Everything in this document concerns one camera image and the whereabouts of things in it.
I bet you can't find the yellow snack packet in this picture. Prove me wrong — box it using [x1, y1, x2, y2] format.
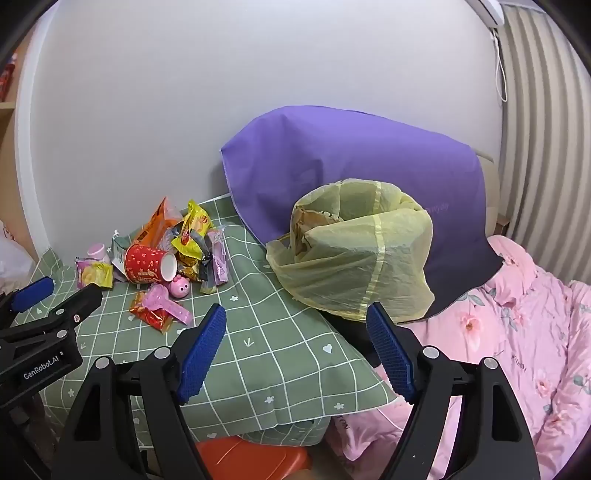
[171, 200, 213, 257]

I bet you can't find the pale pink plastic toy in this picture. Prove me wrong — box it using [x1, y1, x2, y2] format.
[141, 283, 194, 326]

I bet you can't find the gold candy wrapper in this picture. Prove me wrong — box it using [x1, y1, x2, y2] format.
[173, 253, 211, 283]

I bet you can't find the pink yellow candy packet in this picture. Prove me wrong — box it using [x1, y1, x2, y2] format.
[75, 259, 115, 291]

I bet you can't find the orange snack packet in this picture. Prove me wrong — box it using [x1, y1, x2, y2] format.
[130, 196, 183, 247]

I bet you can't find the beige headboard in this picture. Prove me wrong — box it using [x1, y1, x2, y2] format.
[471, 145, 511, 241]

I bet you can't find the orange plastic stool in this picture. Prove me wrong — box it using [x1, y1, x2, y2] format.
[194, 435, 311, 480]

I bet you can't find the red package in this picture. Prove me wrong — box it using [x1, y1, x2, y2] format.
[0, 53, 18, 100]

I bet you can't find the bin with yellow bag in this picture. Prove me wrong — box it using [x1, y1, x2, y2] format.
[265, 178, 435, 324]

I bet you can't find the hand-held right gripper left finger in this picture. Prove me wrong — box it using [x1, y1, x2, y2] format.
[51, 303, 228, 480]

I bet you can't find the white plastic bag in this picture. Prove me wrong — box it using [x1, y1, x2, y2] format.
[0, 220, 35, 292]

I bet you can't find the pink floral blanket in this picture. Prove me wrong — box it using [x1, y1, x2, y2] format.
[323, 234, 591, 480]

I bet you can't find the beige pleated curtain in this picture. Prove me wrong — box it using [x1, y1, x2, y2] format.
[499, 4, 591, 282]

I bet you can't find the grey foil packet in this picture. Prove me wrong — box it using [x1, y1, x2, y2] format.
[185, 228, 209, 259]

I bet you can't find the red paper cup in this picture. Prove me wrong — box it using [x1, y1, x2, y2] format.
[124, 244, 178, 286]

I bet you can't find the wooden shelf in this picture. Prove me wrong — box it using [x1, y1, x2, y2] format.
[0, 28, 38, 259]

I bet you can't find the white pull cord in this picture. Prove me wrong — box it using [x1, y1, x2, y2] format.
[493, 28, 509, 103]

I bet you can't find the purple cloth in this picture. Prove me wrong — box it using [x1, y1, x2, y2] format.
[220, 105, 505, 319]

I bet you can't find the pink pig toy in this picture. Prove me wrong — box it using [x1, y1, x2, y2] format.
[167, 274, 191, 298]

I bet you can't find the white air conditioner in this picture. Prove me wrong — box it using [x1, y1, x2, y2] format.
[475, 0, 505, 26]

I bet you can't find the green checked tablecloth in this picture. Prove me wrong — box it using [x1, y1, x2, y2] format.
[9, 193, 398, 446]

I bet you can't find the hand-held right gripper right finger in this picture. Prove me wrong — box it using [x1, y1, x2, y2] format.
[366, 302, 541, 480]

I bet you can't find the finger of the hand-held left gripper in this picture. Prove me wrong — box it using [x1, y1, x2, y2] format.
[0, 283, 103, 365]
[0, 276, 55, 324]

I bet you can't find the small pink capped bottle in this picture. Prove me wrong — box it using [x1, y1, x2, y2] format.
[87, 243, 112, 266]

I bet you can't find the red yellow candy wrapper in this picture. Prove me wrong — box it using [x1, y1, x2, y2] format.
[129, 295, 174, 334]

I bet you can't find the white green packet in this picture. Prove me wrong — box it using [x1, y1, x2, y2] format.
[110, 227, 136, 281]

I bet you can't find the pink printed snack packet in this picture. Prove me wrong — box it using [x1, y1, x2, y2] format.
[199, 229, 230, 296]

